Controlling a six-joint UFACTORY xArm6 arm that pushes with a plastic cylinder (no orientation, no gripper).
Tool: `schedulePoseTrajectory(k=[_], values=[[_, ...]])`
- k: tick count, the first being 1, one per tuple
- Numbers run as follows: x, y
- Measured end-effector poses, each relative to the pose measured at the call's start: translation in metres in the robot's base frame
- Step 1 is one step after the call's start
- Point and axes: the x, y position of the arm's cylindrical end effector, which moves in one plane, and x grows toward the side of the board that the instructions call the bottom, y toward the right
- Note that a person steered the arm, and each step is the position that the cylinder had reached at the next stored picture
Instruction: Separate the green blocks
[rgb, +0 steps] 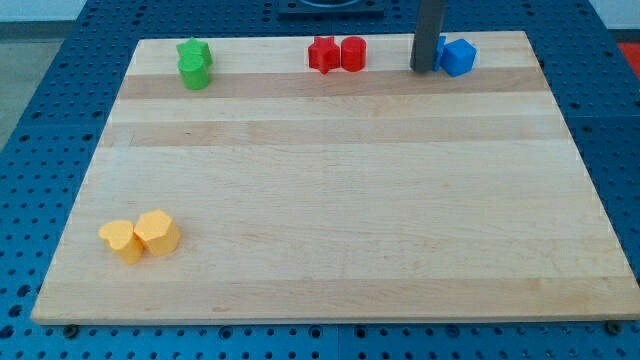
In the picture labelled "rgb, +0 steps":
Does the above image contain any light wooden board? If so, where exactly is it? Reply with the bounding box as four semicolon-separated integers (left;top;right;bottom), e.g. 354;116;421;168
32;31;639;325

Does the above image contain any red star block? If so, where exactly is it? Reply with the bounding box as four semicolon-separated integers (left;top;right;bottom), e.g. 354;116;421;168
308;36;341;74

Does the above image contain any red cylinder block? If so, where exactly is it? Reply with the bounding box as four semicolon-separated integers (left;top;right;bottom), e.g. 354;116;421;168
341;36;367;72

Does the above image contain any green cylinder block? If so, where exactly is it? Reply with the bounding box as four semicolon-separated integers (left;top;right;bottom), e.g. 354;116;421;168
177;54;212;90

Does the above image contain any yellow hexagon block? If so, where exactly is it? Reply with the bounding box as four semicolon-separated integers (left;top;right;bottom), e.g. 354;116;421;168
134;209;181;256

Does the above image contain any blue cube block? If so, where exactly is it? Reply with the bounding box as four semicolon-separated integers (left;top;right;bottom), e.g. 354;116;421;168
440;39;477;77

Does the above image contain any green star block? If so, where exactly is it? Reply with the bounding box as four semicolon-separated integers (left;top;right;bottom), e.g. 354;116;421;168
176;38;213;67

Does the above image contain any blue block behind rod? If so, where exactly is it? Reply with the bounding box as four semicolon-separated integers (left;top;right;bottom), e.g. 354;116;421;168
432;35;446;72

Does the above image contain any gray cylindrical pusher rod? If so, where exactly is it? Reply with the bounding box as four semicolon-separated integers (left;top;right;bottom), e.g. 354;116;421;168
410;0;447;74

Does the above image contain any yellow heart block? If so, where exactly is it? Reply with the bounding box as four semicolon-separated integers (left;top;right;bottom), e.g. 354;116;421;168
98;220;144;265

